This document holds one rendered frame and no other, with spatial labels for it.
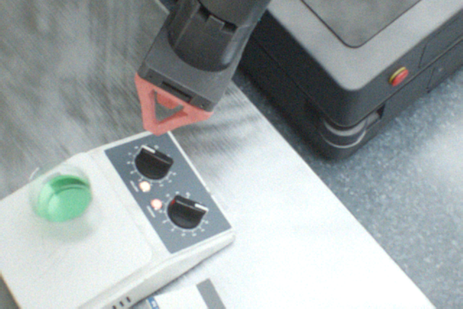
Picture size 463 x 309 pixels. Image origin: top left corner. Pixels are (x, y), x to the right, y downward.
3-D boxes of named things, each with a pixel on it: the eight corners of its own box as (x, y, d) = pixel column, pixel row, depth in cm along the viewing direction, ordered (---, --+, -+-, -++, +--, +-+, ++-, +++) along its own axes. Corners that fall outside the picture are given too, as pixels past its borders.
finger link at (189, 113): (106, 129, 80) (143, 58, 73) (136, 76, 85) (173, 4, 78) (178, 168, 81) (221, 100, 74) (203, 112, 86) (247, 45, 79)
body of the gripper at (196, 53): (134, 78, 73) (168, 14, 68) (177, 2, 80) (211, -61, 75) (209, 119, 74) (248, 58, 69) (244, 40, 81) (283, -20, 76)
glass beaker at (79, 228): (33, 229, 82) (10, 201, 75) (66, 177, 84) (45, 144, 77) (92, 261, 81) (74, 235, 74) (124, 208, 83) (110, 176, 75)
